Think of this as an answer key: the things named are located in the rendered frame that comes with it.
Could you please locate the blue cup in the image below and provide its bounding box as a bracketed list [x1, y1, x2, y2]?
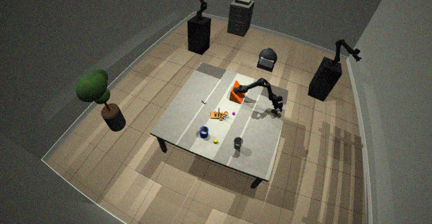
[200, 126, 209, 138]

